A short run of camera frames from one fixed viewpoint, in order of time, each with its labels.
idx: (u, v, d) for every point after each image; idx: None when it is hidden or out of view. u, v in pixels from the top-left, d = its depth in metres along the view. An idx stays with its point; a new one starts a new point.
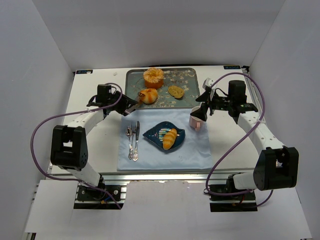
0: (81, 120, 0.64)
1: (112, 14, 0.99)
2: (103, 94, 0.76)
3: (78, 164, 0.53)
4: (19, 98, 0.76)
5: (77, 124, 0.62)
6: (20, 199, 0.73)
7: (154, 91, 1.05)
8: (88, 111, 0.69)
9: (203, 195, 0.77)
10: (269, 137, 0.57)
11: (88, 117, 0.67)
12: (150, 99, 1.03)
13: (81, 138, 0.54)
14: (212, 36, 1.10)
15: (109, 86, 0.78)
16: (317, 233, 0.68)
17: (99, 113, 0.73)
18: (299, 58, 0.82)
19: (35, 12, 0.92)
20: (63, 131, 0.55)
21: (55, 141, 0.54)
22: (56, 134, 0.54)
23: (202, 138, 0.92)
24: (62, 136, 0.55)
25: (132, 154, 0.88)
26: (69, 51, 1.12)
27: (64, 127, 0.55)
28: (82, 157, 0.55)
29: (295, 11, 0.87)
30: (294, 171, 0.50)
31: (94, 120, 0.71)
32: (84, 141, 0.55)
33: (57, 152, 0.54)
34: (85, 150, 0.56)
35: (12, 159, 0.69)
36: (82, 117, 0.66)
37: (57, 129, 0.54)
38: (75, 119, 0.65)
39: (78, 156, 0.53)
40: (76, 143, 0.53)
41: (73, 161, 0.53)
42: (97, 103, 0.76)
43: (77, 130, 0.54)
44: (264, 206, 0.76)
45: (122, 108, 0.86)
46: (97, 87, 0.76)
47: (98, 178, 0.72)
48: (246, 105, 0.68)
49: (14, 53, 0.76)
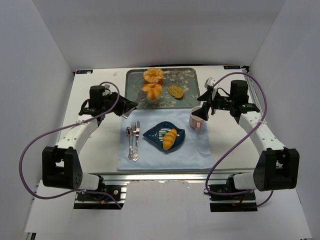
0: (72, 138, 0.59)
1: (112, 14, 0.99)
2: (97, 99, 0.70)
3: (71, 186, 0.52)
4: (18, 98, 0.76)
5: (68, 142, 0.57)
6: (20, 199, 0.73)
7: (158, 88, 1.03)
8: (80, 124, 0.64)
9: (203, 195, 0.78)
10: (270, 138, 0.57)
11: (80, 133, 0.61)
12: (153, 95, 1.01)
13: (72, 161, 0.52)
14: (212, 36, 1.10)
15: (103, 88, 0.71)
16: (317, 233, 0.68)
17: (92, 123, 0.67)
18: (300, 58, 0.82)
19: (35, 12, 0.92)
20: (53, 153, 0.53)
21: (46, 164, 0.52)
22: (45, 157, 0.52)
23: (202, 138, 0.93)
24: (52, 158, 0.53)
25: (132, 153, 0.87)
26: (69, 50, 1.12)
27: (54, 149, 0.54)
28: (76, 177, 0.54)
29: (295, 11, 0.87)
30: (294, 173, 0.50)
31: (86, 132, 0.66)
32: (77, 161, 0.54)
33: (50, 175, 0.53)
34: (78, 170, 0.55)
35: (12, 160, 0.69)
36: (73, 133, 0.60)
37: (47, 151, 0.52)
38: (66, 136, 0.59)
39: (70, 178, 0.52)
40: (67, 166, 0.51)
41: (67, 182, 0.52)
42: (90, 110, 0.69)
43: (68, 152, 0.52)
44: (264, 206, 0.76)
45: (119, 110, 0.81)
46: (89, 90, 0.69)
47: (98, 180, 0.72)
48: (248, 105, 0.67)
49: (14, 53, 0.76)
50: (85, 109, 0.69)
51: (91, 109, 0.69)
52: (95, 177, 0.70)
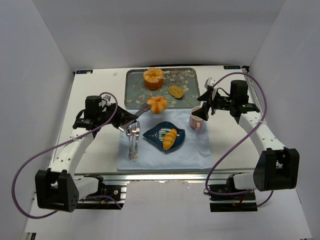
0: (66, 159, 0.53)
1: (112, 14, 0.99)
2: (93, 109, 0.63)
3: (67, 210, 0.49)
4: (18, 98, 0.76)
5: (61, 165, 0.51)
6: (21, 199, 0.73)
7: (163, 101, 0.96)
8: (73, 140, 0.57)
9: (203, 195, 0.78)
10: (270, 138, 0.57)
11: (75, 152, 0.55)
12: (157, 109, 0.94)
13: (67, 186, 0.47)
14: (212, 36, 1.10)
15: (100, 98, 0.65)
16: (317, 233, 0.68)
17: (86, 139, 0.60)
18: (300, 58, 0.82)
19: (35, 12, 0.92)
20: (46, 177, 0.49)
21: (40, 189, 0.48)
22: (38, 181, 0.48)
23: (202, 138, 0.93)
24: (46, 182, 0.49)
25: (132, 154, 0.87)
26: (69, 50, 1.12)
27: (47, 172, 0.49)
28: (72, 200, 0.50)
29: (295, 11, 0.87)
30: (294, 172, 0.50)
31: (82, 149, 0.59)
32: (72, 184, 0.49)
33: (44, 199, 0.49)
34: (75, 191, 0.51)
35: (12, 160, 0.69)
36: (67, 152, 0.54)
37: (40, 176, 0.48)
38: (59, 156, 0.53)
39: (66, 203, 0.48)
40: (62, 192, 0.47)
41: (63, 207, 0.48)
42: (86, 122, 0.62)
43: (62, 177, 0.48)
44: (264, 206, 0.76)
45: (116, 122, 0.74)
46: (86, 99, 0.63)
47: (97, 183, 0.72)
48: (248, 105, 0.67)
49: (14, 53, 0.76)
50: (80, 120, 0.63)
51: (86, 121, 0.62)
52: (94, 180, 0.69)
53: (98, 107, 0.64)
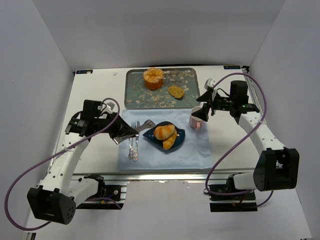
0: (58, 174, 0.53)
1: (111, 14, 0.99)
2: (90, 111, 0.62)
3: (64, 222, 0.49)
4: (18, 98, 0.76)
5: (54, 181, 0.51)
6: (21, 198, 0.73)
7: (168, 126, 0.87)
8: (65, 150, 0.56)
9: (203, 195, 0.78)
10: (270, 138, 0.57)
11: (67, 165, 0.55)
12: (161, 134, 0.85)
13: (60, 204, 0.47)
14: (212, 36, 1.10)
15: (101, 102, 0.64)
16: (317, 234, 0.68)
17: (78, 148, 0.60)
18: (300, 58, 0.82)
19: (35, 12, 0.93)
20: (38, 196, 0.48)
21: (34, 206, 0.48)
22: (31, 199, 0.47)
23: (202, 138, 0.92)
24: (40, 199, 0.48)
25: (132, 154, 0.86)
26: (69, 50, 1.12)
27: (40, 191, 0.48)
28: (68, 212, 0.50)
29: (295, 11, 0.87)
30: (294, 173, 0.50)
31: (75, 159, 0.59)
32: (66, 200, 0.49)
33: (39, 213, 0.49)
34: (71, 203, 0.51)
35: (13, 160, 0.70)
36: (59, 168, 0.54)
37: (31, 196, 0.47)
38: (51, 172, 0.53)
39: (62, 218, 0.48)
40: (56, 209, 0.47)
41: (59, 219, 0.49)
42: (80, 123, 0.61)
43: (54, 196, 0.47)
44: (264, 206, 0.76)
45: (113, 133, 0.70)
46: (84, 101, 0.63)
47: (97, 185, 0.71)
48: (247, 105, 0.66)
49: (13, 53, 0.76)
50: (74, 121, 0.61)
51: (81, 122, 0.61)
52: (93, 183, 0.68)
53: (96, 110, 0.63)
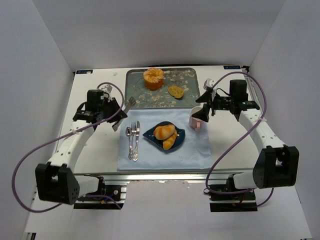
0: (66, 152, 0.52)
1: (111, 14, 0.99)
2: (94, 101, 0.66)
3: (68, 202, 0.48)
4: (18, 98, 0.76)
5: (61, 158, 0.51)
6: (21, 198, 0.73)
7: (168, 126, 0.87)
8: (74, 133, 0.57)
9: (203, 195, 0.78)
10: (270, 136, 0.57)
11: (75, 145, 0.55)
12: (161, 134, 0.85)
13: (66, 180, 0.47)
14: (212, 36, 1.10)
15: (102, 92, 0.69)
16: (317, 233, 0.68)
17: (86, 134, 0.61)
18: (300, 58, 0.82)
19: (35, 12, 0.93)
20: (46, 171, 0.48)
21: (40, 182, 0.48)
22: (38, 175, 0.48)
23: (202, 138, 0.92)
24: (46, 176, 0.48)
25: (132, 154, 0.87)
26: (69, 50, 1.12)
27: (47, 167, 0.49)
28: (73, 193, 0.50)
29: (295, 11, 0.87)
30: (294, 170, 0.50)
31: (82, 143, 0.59)
32: (73, 179, 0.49)
33: (44, 192, 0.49)
34: (75, 185, 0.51)
35: (13, 160, 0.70)
36: (67, 147, 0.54)
37: (40, 169, 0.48)
38: (59, 150, 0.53)
39: (66, 196, 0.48)
40: (62, 186, 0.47)
41: (63, 199, 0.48)
42: (87, 112, 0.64)
43: (61, 171, 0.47)
44: (264, 206, 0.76)
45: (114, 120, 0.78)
46: (87, 92, 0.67)
47: (97, 183, 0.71)
48: (247, 102, 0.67)
49: (13, 53, 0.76)
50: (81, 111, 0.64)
51: (87, 112, 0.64)
52: (93, 182, 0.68)
53: (100, 100, 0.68)
